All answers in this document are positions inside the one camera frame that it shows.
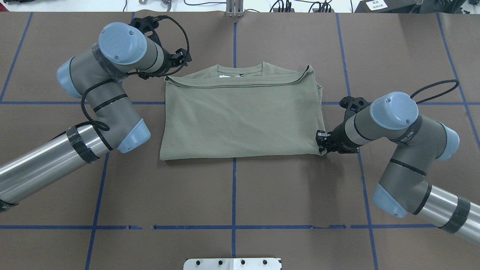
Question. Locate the aluminium frame post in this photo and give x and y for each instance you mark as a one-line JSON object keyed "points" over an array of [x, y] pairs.
{"points": [[234, 8]]}

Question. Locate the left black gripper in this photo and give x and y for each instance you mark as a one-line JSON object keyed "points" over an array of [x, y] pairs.
{"points": [[169, 60]]}

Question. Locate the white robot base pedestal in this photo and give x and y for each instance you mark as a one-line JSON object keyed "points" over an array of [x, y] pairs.
{"points": [[233, 264]]}

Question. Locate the olive green long-sleeve shirt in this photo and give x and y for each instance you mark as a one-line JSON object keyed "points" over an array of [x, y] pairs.
{"points": [[269, 111]]}

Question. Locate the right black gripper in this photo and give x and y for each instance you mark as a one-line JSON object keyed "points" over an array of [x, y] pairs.
{"points": [[338, 136]]}

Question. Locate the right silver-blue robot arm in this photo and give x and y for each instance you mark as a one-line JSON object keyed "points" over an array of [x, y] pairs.
{"points": [[420, 141]]}

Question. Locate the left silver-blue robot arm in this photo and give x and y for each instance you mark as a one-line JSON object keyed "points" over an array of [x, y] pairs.
{"points": [[112, 122]]}

